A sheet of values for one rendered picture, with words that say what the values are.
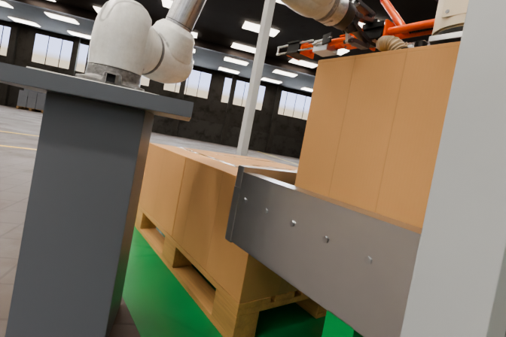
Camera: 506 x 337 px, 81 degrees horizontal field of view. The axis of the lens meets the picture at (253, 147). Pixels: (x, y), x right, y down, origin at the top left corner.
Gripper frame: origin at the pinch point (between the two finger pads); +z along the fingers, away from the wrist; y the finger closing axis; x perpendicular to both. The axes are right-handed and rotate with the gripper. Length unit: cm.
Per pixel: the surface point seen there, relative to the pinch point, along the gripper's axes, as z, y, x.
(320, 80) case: -19.0, 18.6, -2.4
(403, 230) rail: -36, 48, 35
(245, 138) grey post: 180, 41, -315
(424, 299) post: -54, 50, 46
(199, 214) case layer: -21, 74, -54
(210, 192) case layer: -21, 63, -49
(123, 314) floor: -48, 107, -47
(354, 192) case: -19, 47, 15
